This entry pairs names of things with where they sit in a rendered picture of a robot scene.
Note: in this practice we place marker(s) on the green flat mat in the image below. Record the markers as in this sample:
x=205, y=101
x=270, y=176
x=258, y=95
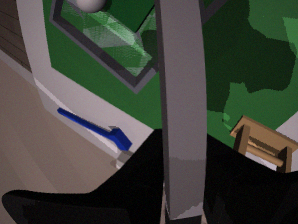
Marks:
x=251, y=65

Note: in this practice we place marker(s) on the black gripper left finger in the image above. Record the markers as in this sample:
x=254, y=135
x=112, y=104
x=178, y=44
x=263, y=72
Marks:
x=132, y=195

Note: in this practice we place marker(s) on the white golf ball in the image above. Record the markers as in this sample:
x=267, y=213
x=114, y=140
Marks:
x=91, y=6

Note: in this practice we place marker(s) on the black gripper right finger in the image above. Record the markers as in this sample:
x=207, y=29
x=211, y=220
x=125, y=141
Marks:
x=239, y=190

